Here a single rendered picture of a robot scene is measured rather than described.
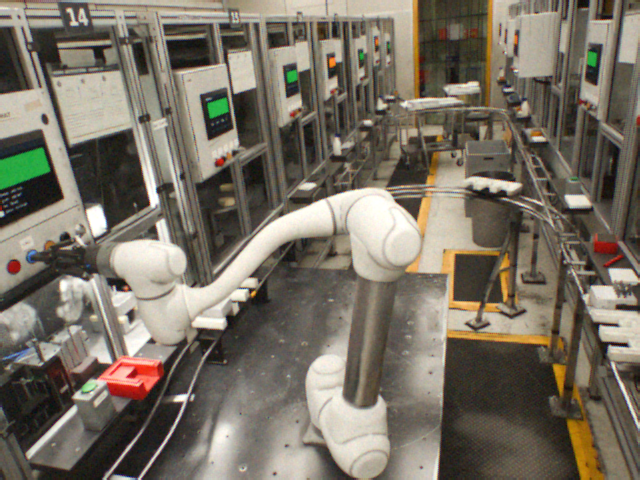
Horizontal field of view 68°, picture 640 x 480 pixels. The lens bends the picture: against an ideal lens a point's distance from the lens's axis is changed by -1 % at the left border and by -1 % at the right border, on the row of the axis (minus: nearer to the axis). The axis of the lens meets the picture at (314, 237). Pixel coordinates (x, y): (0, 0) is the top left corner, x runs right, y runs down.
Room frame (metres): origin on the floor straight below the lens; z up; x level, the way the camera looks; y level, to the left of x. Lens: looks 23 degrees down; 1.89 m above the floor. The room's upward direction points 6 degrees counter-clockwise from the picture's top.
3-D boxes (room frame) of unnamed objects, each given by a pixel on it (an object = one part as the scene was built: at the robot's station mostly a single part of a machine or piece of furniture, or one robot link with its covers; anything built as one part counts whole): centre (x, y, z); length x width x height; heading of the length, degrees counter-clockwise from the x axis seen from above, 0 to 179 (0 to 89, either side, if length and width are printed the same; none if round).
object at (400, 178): (5.86, -1.31, 0.01); 5.85 x 0.59 x 0.01; 161
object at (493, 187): (2.95, -1.19, 0.84); 0.37 x 0.14 x 0.10; 39
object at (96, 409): (1.10, 0.69, 0.97); 0.08 x 0.08 x 0.12; 71
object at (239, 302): (1.81, 0.41, 0.84); 0.36 x 0.14 x 0.10; 161
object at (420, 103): (6.68, -1.81, 0.48); 0.88 x 0.56 x 0.96; 89
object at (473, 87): (7.76, -2.60, 0.48); 0.84 x 0.58 x 0.97; 169
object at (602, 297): (1.45, -1.05, 0.92); 0.13 x 0.10 x 0.09; 71
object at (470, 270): (3.28, -1.24, 0.01); 1.00 x 0.55 x 0.01; 161
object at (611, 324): (1.34, -1.02, 0.84); 0.37 x 0.14 x 0.10; 161
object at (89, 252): (1.11, 0.57, 1.42); 0.09 x 0.07 x 0.08; 71
